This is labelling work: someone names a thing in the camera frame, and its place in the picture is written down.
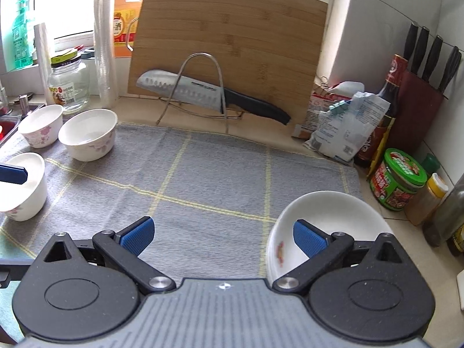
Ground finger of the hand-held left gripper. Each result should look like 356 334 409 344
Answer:
0 164 29 185

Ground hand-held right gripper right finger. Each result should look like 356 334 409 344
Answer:
273 219 407 297

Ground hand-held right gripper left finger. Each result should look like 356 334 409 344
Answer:
43 216 175 296

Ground white pink floral bowl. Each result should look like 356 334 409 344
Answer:
58 109 118 162
0 152 48 222
18 104 64 148

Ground grey plaid cloth mat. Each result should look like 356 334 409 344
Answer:
0 122 364 345

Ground green lid sauce jar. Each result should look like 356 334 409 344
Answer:
370 148 428 211

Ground clear glass jar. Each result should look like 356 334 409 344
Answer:
48 52 90 114

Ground white plastic bag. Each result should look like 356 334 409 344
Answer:
302 92 391 165

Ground yellow packet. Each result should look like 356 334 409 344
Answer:
366 116 396 182

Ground clear plastic bag roll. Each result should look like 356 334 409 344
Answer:
33 22 55 106

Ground yellow lid spice bottle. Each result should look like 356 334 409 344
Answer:
403 173 449 226

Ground red and white bag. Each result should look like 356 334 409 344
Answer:
292 81 365 140

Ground teal binder clip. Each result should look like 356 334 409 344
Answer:
328 101 349 117

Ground green dish soap bottle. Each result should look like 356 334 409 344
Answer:
11 0 37 69

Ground clear glass bottle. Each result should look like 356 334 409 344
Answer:
422 174 464 247

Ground small green cap bottle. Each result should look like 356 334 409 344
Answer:
420 153 441 175

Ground yellow label bottle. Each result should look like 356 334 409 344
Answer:
447 225 464 258

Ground stack of clear plastic cups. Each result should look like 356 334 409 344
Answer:
93 0 118 109

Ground dark soy sauce bottle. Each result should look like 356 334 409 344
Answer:
353 54 409 169

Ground dark red knife block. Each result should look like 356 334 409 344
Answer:
386 70 446 156

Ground white framed window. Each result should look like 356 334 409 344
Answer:
22 0 312 42

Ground yellow oil bottle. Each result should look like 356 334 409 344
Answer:
113 0 144 59

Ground bamboo cutting board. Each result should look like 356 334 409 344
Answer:
127 0 329 131

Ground black scissors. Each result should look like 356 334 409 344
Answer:
437 45 463 95

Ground black handled kitchen knife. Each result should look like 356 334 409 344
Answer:
136 68 291 126

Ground metal wire rack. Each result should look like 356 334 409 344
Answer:
157 52 245 135

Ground black knife handle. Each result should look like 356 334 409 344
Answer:
403 22 419 73
422 35 443 84
411 26 430 77

